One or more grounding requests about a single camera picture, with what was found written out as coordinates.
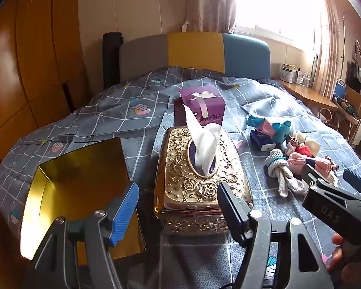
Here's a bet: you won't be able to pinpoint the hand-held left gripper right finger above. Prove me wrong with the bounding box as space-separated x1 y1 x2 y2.
217 182 333 289

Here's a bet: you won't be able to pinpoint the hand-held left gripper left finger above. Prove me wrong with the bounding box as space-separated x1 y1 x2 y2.
24 182 140 289

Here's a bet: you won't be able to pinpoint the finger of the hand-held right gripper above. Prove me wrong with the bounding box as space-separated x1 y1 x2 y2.
343 169 361 197
301 163 328 187

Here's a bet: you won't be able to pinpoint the pink towel with blue band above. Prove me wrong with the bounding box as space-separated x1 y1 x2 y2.
306 157 339 185

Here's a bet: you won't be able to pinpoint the red plush toy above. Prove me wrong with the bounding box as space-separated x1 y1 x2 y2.
295 145 313 158

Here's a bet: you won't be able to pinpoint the beige cloth roll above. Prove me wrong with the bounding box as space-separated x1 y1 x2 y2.
295 132 321 157

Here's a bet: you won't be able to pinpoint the knotted white socks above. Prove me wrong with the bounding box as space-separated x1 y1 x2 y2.
264 149 304 197

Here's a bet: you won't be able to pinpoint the blue teddy bear plush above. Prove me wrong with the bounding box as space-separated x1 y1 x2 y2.
247 114 293 151

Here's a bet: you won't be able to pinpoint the gold tin box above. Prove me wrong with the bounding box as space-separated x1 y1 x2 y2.
19 138 146 261

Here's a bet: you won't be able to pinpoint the blue tissue packet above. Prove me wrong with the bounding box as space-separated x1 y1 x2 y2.
249 130 274 151

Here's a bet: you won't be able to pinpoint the person's right hand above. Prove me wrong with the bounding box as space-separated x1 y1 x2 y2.
325 233 346 273

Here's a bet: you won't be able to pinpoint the gold ornate tissue box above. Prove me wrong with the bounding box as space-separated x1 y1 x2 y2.
154 126 254 234

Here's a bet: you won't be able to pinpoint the white tissue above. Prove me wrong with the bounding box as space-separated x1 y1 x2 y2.
183 104 221 175

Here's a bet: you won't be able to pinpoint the wooden desk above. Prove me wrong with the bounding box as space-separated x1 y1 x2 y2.
277 78 339 112

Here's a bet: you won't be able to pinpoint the blue chair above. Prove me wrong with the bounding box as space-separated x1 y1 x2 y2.
332 79 346 100

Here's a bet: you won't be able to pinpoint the grey checked quilt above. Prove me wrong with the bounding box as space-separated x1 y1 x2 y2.
0 66 361 289

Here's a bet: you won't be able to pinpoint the white box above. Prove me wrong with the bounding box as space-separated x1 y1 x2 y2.
280 63 301 83

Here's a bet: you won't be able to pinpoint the purple carton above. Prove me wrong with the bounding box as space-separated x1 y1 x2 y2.
174 86 226 127

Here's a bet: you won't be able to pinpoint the pink patterned curtain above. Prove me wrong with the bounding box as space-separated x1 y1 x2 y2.
314 0 349 100
185 0 238 33

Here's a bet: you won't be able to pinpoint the black rolled mat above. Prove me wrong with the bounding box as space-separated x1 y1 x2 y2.
102 32 124 90

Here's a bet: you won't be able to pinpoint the grey yellow blue headboard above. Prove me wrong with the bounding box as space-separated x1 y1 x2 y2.
119 33 271 82

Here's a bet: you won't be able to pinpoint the wooden wardrobe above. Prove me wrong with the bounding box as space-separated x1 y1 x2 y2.
0 0 92 163

